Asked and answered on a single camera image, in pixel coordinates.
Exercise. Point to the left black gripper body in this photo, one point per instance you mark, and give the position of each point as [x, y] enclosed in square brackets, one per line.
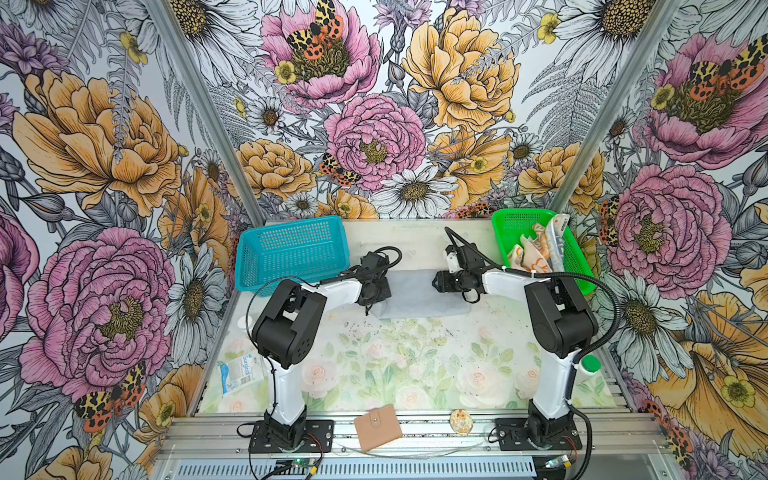
[380, 293]

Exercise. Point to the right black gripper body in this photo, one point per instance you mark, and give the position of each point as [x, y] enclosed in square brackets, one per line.
[453, 282]

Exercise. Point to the orange patterned white towel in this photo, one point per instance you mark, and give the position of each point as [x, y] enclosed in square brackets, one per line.
[530, 253]

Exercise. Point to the teal plastic basket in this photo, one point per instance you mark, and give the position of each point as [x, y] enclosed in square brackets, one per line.
[312, 249]

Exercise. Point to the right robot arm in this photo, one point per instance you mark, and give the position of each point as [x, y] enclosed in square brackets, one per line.
[562, 323]

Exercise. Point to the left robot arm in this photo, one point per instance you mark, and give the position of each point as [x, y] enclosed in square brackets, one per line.
[285, 331]

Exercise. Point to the green plastic basket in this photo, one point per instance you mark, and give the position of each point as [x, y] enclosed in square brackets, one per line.
[516, 228]

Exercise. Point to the striped grey patterned towel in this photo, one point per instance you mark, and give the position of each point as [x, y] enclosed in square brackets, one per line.
[554, 233]

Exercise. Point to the small white bottle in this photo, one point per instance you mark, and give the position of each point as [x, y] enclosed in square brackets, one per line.
[245, 322]

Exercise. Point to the brown leather wallet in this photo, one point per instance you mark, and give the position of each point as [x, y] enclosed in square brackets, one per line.
[377, 427]

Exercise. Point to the white bottle green cap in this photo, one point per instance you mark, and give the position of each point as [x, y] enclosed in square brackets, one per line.
[588, 367]

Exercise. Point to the blue white plastic packet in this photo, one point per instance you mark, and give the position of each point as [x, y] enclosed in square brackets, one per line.
[240, 372]

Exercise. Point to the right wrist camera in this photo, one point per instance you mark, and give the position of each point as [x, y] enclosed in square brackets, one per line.
[452, 260]

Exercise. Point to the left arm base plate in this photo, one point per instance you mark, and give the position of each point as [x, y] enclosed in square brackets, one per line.
[312, 436]

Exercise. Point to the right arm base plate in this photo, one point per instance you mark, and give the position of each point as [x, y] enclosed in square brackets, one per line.
[532, 434]

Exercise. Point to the aluminium front rail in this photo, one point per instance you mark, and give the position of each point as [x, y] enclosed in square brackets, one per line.
[619, 445]

